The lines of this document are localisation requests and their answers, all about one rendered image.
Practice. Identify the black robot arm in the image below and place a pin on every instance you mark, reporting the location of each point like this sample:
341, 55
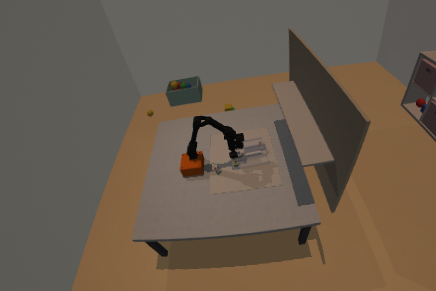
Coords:
229, 133

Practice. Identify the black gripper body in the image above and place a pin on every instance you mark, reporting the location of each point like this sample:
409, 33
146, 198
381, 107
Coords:
232, 154

